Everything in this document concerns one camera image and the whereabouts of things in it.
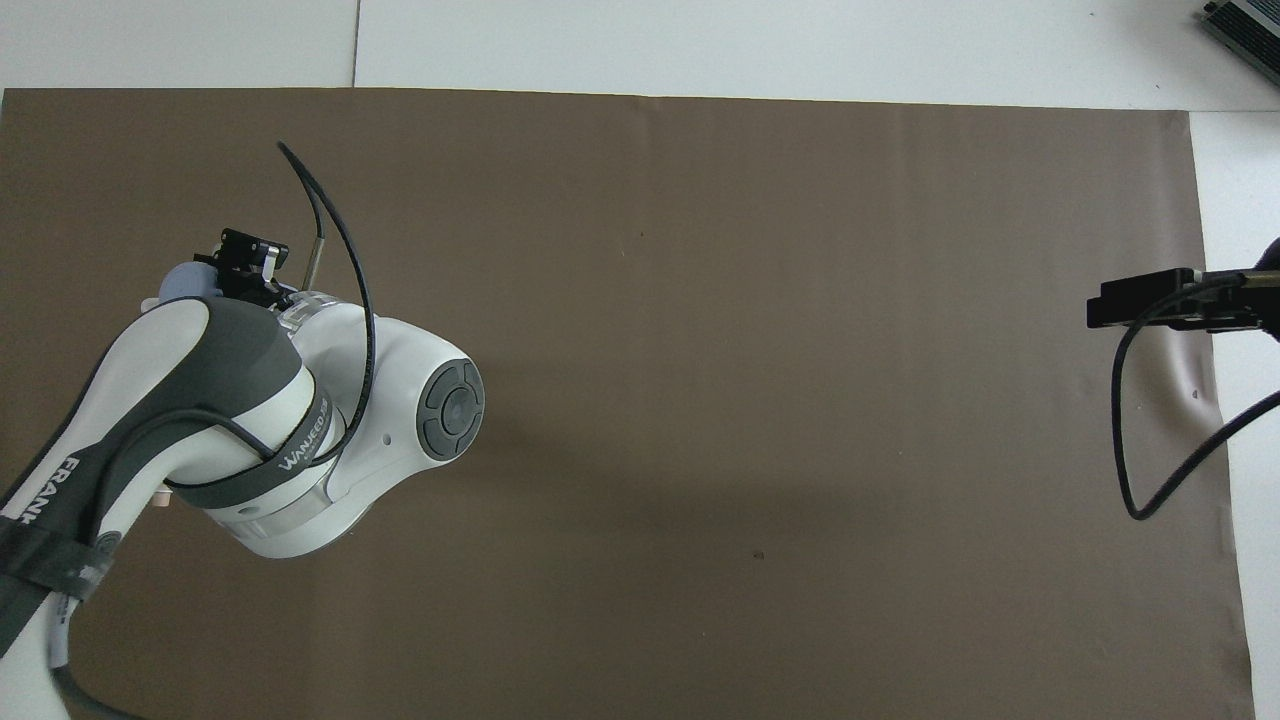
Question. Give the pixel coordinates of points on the grey ribbed metal box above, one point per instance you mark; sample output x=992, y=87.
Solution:
x=1250, y=25

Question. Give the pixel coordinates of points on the light blue cup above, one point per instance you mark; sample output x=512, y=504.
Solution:
x=186, y=282

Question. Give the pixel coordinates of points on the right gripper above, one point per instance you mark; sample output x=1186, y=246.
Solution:
x=1268, y=300

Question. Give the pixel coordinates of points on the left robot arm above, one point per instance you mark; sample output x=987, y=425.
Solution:
x=250, y=400

